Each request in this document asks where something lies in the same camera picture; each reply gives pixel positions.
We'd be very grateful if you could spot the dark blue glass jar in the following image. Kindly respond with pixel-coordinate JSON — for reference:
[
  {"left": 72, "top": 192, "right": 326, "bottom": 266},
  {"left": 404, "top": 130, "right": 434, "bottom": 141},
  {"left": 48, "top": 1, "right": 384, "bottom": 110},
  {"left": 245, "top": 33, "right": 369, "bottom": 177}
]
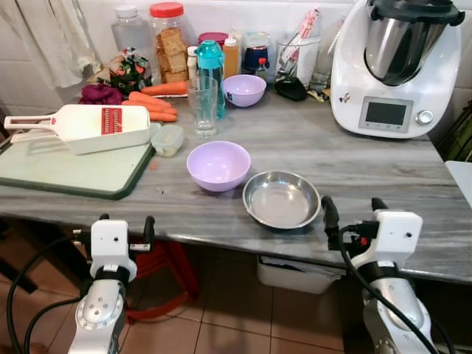
[{"left": 241, "top": 30, "right": 274, "bottom": 75}]

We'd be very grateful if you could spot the clear white-capped plastic jar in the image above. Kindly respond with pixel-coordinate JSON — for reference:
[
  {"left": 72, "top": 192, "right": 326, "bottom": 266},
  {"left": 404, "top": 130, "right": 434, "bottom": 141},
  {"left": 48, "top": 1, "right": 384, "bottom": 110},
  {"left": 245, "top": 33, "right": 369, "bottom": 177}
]
[{"left": 111, "top": 5, "right": 156, "bottom": 69}]

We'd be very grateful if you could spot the stainless steel bowl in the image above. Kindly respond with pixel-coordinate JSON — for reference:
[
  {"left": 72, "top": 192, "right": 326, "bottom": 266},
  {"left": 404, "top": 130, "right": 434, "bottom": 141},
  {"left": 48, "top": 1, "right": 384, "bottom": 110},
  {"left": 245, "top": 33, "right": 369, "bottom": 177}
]
[{"left": 242, "top": 170, "right": 323, "bottom": 231}]

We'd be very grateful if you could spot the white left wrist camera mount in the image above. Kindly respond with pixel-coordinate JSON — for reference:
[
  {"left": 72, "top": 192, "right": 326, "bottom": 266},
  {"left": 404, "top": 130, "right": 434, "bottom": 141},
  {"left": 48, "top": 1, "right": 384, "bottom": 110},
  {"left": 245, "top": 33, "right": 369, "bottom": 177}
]
[{"left": 89, "top": 219, "right": 131, "bottom": 271}]

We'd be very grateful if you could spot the small purple plastic bowl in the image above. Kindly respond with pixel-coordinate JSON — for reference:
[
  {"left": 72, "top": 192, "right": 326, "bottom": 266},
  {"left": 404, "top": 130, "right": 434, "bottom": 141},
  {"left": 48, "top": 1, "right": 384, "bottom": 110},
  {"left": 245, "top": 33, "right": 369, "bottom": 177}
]
[{"left": 222, "top": 74, "right": 268, "bottom": 109}]

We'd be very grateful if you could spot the dark red lidded container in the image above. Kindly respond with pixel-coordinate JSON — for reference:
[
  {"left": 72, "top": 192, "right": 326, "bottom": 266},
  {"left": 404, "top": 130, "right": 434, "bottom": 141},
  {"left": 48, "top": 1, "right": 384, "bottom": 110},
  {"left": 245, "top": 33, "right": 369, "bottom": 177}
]
[{"left": 197, "top": 31, "right": 230, "bottom": 49}]

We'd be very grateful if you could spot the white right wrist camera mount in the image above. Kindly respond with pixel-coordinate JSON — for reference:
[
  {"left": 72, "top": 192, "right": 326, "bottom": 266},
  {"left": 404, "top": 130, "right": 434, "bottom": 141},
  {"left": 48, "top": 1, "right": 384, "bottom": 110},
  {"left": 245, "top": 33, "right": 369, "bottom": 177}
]
[{"left": 351, "top": 209, "right": 424, "bottom": 271}]

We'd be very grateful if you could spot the small lidded plastic container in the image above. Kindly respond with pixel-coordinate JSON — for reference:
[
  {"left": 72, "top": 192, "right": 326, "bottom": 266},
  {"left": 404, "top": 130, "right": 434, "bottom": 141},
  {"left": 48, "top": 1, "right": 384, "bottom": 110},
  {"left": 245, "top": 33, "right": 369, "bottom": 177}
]
[{"left": 150, "top": 123, "right": 186, "bottom": 159}]

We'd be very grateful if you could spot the white food processor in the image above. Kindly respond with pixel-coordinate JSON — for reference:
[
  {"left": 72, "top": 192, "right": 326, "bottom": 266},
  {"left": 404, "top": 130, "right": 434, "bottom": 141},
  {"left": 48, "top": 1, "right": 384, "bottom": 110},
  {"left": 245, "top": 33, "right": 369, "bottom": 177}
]
[{"left": 330, "top": 0, "right": 465, "bottom": 140}]

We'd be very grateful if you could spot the large purple plastic bowl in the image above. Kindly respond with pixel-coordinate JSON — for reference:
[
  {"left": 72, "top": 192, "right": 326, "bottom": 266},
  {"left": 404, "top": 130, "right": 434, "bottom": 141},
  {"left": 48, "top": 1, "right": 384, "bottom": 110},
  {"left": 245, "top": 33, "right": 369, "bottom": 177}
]
[{"left": 186, "top": 140, "right": 252, "bottom": 194}]

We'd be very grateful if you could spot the green-edged cutting board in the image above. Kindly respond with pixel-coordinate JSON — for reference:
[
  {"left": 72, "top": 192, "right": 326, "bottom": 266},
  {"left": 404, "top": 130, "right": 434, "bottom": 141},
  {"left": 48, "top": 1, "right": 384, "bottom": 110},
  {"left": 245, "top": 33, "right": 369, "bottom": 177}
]
[{"left": 0, "top": 121, "right": 162, "bottom": 201}]

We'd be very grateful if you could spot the wrapped vegetable pack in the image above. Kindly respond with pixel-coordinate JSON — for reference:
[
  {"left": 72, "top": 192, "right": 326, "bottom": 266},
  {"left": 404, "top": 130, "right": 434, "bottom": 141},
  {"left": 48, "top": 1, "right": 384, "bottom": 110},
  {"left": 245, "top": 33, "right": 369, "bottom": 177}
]
[{"left": 106, "top": 47, "right": 154, "bottom": 96}]

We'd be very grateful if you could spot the white mandoline slicer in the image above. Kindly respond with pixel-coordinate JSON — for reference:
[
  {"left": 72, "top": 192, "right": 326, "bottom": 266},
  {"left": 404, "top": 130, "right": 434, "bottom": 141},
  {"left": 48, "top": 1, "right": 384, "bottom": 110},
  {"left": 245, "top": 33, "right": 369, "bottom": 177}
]
[{"left": 3, "top": 103, "right": 153, "bottom": 156}]

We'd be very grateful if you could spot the teal water bottle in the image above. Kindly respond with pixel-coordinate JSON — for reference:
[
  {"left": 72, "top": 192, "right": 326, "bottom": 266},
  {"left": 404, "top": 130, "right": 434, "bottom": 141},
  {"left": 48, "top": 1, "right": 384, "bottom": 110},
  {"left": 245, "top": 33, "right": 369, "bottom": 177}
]
[{"left": 195, "top": 39, "right": 227, "bottom": 121}]

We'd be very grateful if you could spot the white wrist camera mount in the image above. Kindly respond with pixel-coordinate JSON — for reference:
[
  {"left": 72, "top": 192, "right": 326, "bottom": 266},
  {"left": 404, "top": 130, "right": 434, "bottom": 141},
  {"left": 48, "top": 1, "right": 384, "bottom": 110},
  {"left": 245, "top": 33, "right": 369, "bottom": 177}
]
[
  {"left": 351, "top": 209, "right": 424, "bottom": 271},
  {"left": 89, "top": 219, "right": 131, "bottom": 271}
]

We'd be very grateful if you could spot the small black object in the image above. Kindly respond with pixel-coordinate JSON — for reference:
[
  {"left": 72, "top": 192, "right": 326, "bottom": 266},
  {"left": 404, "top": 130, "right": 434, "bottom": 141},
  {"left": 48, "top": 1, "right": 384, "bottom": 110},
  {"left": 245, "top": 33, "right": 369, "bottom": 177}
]
[{"left": 274, "top": 75, "right": 310, "bottom": 103}]

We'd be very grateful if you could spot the orange white-capped bottle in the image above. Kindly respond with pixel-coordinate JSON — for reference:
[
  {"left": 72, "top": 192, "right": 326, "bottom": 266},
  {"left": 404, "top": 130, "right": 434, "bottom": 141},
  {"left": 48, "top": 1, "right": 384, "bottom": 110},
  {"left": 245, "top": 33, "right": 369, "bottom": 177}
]
[{"left": 222, "top": 32, "right": 241, "bottom": 80}]

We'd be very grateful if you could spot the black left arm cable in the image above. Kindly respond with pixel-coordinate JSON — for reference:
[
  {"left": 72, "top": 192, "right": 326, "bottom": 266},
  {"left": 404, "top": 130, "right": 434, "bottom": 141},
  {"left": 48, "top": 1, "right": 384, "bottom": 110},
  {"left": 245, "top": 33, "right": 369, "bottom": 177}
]
[{"left": 4, "top": 230, "right": 95, "bottom": 354}]

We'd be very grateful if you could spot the hanging white cloth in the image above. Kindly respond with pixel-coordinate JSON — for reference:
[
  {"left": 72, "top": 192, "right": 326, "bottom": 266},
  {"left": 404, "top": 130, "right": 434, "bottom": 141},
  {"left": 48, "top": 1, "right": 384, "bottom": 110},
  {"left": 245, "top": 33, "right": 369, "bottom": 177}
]
[{"left": 0, "top": 0, "right": 102, "bottom": 90}]

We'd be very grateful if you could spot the red-lidded cracker jar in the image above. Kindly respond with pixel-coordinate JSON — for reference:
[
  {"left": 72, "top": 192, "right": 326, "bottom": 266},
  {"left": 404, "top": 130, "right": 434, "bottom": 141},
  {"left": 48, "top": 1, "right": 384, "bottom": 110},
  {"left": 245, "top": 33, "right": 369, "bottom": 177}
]
[{"left": 149, "top": 1, "right": 191, "bottom": 85}]

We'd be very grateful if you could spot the red and white packet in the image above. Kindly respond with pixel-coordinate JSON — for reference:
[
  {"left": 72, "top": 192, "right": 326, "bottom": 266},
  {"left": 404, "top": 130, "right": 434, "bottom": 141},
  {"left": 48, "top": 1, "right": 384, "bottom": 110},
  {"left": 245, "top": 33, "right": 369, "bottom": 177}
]
[{"left": 289, "top": 7, "right": 322, "bottom": 66}]

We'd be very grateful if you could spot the small red-capped bottle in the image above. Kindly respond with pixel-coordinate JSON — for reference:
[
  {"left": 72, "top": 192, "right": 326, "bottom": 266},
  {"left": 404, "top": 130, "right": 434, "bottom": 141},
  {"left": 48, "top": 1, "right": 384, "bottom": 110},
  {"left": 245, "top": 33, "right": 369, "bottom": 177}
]
[{"left": 254, "top": 57, "right": 269, "bottom": 81}]

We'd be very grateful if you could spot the clear utensil container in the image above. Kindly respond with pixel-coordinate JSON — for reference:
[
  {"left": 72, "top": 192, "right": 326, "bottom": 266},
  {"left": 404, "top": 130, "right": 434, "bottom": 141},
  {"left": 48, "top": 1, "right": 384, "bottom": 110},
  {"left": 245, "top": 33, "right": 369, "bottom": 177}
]
[{"left": 274, "top": 32, "right": 322, "bottom": 89}]

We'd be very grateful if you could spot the purple leafy vegetable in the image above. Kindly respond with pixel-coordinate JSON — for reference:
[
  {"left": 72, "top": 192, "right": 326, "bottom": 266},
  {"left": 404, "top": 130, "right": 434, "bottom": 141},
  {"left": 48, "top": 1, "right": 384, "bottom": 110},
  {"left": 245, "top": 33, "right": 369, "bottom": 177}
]
[{"left": 79, "top": 83, "right": 127, "bottom": 106}]

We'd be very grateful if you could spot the white side table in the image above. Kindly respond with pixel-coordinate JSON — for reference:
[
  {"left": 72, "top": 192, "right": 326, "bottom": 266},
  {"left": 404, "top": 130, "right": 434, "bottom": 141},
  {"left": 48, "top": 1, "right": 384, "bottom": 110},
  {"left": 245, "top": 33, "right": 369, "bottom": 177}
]
[{"left": 445, "top": 160, "right": 472, "bottom": 209}]

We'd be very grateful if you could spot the clear drinking glass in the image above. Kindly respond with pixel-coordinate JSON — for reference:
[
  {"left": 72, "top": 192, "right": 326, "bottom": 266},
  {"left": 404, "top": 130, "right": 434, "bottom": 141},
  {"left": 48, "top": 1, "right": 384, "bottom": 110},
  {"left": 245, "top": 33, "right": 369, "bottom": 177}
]
[{"left": 187, "top": 76, "right": 220, "bottom": 139}]

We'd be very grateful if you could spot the red plastic stool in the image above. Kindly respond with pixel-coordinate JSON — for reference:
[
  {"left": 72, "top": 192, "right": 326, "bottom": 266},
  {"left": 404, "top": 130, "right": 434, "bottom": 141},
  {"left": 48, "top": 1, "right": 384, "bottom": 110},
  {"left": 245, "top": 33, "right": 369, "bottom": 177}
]
[{"left": 124, "top": 239, "right": 201, "bottom": 324}]

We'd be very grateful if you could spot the white plastic bin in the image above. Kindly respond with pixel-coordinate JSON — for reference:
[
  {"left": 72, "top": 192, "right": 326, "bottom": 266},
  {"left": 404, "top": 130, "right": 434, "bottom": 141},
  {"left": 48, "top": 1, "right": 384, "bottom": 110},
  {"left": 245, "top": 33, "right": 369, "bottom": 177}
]
[{"left": 256, "top": 254, "right": 345, "bottom": 295}]

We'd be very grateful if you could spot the orange carrot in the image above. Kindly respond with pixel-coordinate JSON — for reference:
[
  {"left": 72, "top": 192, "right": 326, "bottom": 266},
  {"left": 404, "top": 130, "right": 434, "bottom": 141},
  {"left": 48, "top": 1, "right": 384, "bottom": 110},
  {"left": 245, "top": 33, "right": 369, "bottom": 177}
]
[
  {"left": 147, "top": 110, "right": 179, "bottom": 124},
  {"left": 139, "top": 80, "right": 190, "bottom": 98},
  {"left": 127, "top": 91, "right": 176, "bottom": 114}
]

